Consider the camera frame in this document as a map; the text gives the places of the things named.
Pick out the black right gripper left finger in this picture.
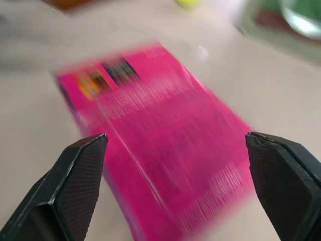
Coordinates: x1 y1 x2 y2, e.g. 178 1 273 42
0 133 109 241

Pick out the pink cardboard box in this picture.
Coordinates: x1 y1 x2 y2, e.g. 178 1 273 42
54 42 257 241

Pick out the wooden bookshelf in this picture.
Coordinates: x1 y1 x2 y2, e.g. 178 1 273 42
41 0 101 13

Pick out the clear glass bowl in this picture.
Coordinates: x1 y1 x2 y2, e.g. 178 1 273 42
280 0 321 40

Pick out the yellow-green ball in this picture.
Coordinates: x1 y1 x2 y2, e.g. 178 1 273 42
175 0 202 10

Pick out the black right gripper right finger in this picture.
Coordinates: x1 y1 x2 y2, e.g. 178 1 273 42
245 131 321 241

